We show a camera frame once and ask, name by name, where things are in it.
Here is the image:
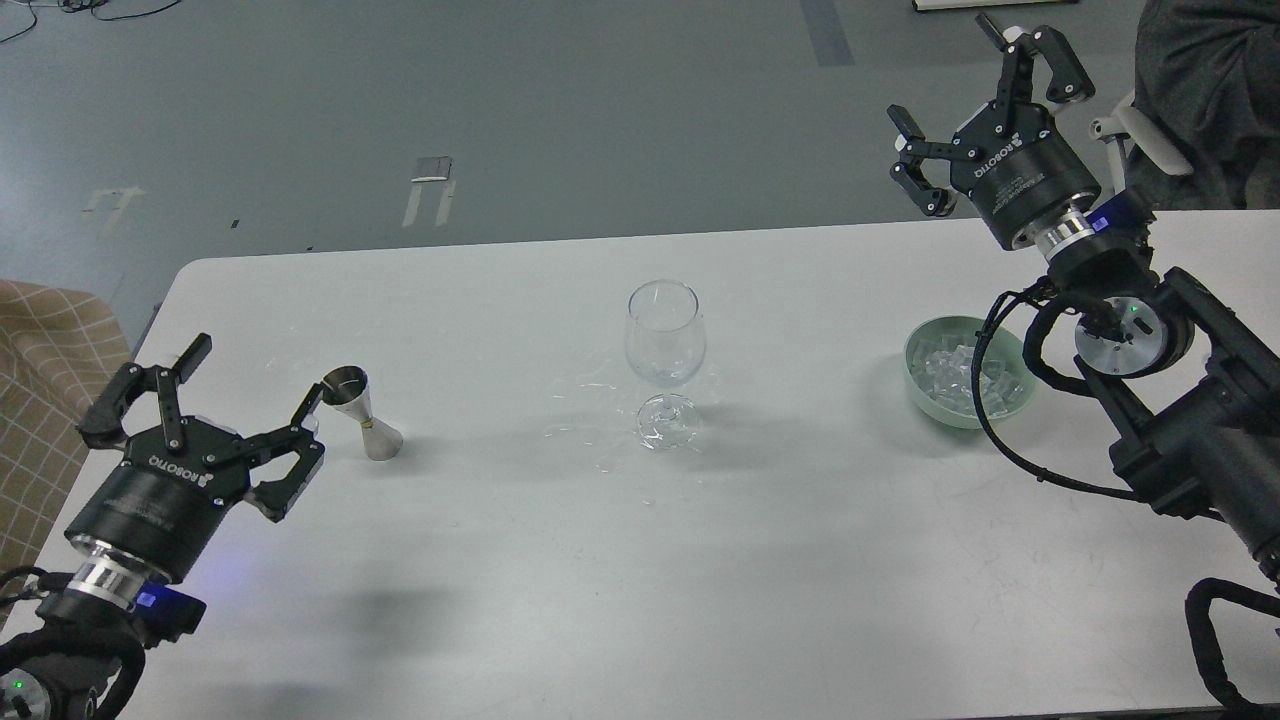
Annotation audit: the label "steel cocktail jigger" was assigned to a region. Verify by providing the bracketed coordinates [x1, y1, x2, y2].
[321, 365, 404, 462]

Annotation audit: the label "white office chair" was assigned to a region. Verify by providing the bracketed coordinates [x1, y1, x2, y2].
[1088, 88, 1193, 195]

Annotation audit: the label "green bowl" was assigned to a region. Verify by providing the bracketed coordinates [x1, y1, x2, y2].
[902, 315, 1039, 430]

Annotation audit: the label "person in grey clothes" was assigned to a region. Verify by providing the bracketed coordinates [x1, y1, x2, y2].
[1128, 1, 1279, 211]

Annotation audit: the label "clear wine glass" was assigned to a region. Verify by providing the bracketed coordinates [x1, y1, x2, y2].
[623, 279, 707, 451]

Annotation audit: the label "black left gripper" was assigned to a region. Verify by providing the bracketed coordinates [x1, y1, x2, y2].
[64, 333, 325, 584]

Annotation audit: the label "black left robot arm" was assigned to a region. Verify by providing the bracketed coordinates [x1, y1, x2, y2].
[3, 334, 325, 719]

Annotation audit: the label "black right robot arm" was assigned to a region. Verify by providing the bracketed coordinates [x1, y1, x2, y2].
[887, 13, 1279, 582]

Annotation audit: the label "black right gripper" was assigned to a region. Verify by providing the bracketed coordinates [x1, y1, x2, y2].
[887, 13, 1103, 251]

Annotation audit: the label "clear ice cubes pile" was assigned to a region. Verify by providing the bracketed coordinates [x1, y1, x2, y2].
[908, 334, 1032, 428]

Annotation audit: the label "black floor cables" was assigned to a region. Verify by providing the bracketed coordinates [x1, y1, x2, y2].
[0, 0, 186, 45]

